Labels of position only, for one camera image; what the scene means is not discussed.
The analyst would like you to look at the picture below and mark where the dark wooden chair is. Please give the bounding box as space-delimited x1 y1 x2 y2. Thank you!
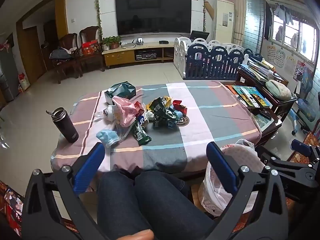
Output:
51 33 80 84
79 26 105 77

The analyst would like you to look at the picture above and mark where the red snack wrapper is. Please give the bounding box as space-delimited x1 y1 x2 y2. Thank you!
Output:
172 100 188 115

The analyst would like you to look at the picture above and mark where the person's leg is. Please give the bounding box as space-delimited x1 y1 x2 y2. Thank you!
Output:
96 171 155 240
135 171 215 240

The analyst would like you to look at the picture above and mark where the dark crumpled snack bag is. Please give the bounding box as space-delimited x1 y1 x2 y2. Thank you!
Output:
146 97 183 128

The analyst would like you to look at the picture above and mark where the black stereo unit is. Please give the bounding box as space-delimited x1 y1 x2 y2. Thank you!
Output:
135 50 158 61

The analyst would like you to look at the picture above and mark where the standing air conditioner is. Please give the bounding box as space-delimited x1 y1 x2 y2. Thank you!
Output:
215 0 235 43

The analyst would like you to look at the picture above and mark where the large flat television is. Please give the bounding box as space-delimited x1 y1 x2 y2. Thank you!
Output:
115 0 192 36

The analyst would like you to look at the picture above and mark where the white plastic bag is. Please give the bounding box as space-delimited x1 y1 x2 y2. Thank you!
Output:
95 105 115 122

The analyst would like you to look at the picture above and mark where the green snack wrapper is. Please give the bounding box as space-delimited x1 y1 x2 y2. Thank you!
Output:
130 120 152 146

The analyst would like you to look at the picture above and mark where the blue face mask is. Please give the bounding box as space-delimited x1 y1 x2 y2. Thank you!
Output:
96 129 120 148

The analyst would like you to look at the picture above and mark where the glass top coffee table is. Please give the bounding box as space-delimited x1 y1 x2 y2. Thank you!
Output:
225 81 283 145

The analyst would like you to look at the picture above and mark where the window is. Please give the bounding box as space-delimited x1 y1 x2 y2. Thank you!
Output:
265 0 320 63

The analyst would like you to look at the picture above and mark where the person's left leg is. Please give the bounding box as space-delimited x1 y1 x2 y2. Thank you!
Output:
96 171 155 240

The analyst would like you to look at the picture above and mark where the pile of books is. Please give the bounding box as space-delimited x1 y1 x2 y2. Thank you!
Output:
239 55 288 83

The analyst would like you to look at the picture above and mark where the wooden television cabinet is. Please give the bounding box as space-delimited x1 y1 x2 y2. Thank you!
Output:
102 42 175 68

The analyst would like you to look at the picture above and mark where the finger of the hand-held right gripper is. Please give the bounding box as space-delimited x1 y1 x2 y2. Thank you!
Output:
291 139 320 165
255 145 320 203

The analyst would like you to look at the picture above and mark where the beige curtain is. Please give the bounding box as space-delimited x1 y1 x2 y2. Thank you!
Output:
227 0 247 47

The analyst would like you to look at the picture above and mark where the row of picture books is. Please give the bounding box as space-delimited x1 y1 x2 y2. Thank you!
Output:
226 85 272 109

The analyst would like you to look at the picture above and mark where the black thermos bottle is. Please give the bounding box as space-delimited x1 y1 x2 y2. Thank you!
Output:
46 107 79 143

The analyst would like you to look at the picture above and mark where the colourful printed sheet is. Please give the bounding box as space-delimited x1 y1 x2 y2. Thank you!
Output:
0 180 24 238

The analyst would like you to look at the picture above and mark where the wooden door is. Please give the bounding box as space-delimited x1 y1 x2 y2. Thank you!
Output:
24 26 47 78

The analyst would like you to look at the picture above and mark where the blue printed swivel chair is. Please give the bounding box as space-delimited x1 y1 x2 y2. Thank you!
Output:
290 65 318 135

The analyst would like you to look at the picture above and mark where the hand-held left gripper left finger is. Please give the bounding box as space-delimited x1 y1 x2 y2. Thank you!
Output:
21 142 105 240

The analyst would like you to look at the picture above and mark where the white and navy playpen fence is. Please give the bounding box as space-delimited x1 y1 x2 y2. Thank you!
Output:
173 37 254 80

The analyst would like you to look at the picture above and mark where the pink plastic bag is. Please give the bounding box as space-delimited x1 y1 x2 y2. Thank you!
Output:
111 95 140 128

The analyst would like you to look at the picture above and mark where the grey refrigerator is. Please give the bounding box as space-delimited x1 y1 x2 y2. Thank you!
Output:
0 47 20 103

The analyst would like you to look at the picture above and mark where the grey green cushion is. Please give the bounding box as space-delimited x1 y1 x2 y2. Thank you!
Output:
265 79 292 100

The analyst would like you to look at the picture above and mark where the hanging dark garment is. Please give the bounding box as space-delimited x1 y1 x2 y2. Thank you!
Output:
264 1 273 40

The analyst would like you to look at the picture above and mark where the person's right leg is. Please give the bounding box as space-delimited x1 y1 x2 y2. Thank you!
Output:
135 171 215 240

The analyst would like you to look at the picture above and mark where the red gift box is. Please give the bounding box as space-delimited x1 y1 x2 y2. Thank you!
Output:
81 40 99 56

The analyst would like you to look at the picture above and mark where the black monitor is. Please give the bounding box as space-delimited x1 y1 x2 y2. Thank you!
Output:
189 30 210 40

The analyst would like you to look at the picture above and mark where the blue white wrapper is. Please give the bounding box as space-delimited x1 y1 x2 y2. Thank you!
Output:
136 112 149 125

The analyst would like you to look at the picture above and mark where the plaid tablecloth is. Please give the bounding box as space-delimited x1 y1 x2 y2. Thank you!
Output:
50 80 263 178

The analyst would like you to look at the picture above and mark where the potted plant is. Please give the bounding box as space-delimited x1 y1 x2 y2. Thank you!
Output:
102 36 122 50

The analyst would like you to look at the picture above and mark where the clear plastic wrapper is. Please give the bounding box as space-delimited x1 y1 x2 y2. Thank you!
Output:
115 122 135 143

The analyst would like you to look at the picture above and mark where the wall chart poster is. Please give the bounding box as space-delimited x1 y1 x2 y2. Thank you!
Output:
266 44 277 60
274 50 285 68
294 60 305 82
285 56 297 77

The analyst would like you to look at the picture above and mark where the hanging light garment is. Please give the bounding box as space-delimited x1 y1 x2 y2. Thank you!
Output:
274 4 296 25

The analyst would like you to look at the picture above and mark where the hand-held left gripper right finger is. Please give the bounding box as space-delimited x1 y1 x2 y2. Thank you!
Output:
206 142 297 240

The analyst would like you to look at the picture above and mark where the person's left hand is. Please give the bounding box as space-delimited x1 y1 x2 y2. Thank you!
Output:
116 229 155 240

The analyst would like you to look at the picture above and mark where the white bag-lined waste basket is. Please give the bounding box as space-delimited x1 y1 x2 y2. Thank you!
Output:
199 138 267 217

